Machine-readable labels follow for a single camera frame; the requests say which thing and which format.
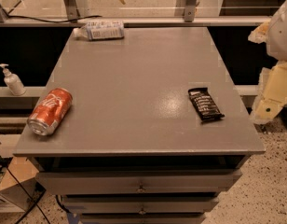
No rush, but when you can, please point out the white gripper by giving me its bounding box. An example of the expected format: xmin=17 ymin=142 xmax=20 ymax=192
xmin=248 ymin=0 xmax=287 ymax=124

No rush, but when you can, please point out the white pump dispenser bottle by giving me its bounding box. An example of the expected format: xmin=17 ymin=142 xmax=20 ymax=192
xmin=0 ymin=63 xmax=26 ymax=96

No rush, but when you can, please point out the black snack bar wrapper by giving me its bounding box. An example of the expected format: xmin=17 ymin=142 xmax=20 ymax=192
xmin=188 ymin=87 xmax=225 ymax=121

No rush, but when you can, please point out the grey drawer cabinet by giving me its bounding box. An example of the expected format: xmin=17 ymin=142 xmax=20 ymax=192
xmin=15 ymin=27 xmax=265 ymax=224

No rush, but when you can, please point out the red soda can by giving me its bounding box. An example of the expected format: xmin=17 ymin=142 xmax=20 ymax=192
xmin=27 ymin=88 xmax=73 ymax=136

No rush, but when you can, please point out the cardboard box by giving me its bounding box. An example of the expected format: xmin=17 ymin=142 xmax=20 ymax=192
xmin=0 ymin=157 xmax=38 ymax=213

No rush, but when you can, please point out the metal frame post right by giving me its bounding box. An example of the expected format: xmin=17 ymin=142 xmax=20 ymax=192
xmin=174 ymin=0 xmax=199 ymax=22

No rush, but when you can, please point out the metal frame post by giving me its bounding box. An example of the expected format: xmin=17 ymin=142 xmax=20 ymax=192
xmin=174 ymin=0 xmax=199 ymax=22
xmin=63 ymin=0 xmax=89 ymax=20

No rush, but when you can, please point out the metal frame post left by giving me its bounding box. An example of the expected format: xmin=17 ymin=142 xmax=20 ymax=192
xmin=63 ymin=0 xmax=89 ymax=20

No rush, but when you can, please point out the black cable on ledge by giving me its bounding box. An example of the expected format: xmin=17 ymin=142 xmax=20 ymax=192
xmin=3 ymin=13 xmax=103 ymax=24

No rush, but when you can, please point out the black floor cable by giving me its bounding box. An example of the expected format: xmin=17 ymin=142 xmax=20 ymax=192
xmin=0 ymin=145 xmax=53 ymax=224

